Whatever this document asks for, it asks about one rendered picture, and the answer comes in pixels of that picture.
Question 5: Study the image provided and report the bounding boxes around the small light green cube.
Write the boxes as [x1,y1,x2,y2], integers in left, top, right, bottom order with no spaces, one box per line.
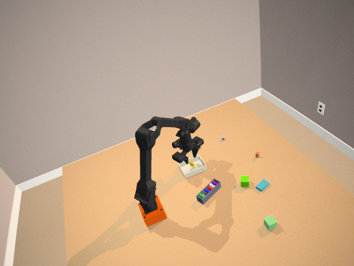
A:
[263,215,277,231]

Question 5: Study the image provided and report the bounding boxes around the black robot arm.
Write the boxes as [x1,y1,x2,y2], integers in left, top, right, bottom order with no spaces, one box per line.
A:
[134,116,201,214]

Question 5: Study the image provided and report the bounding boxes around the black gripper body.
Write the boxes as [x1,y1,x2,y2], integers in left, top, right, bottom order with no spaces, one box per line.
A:
[172,136,204,163]

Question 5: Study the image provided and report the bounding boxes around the lime green cube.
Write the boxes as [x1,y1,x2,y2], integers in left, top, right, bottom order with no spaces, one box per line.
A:
[240,176,250,187]

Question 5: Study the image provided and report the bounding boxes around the light blue rectangular block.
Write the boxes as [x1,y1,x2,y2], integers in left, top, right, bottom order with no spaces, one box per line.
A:
[255,179,270,192]

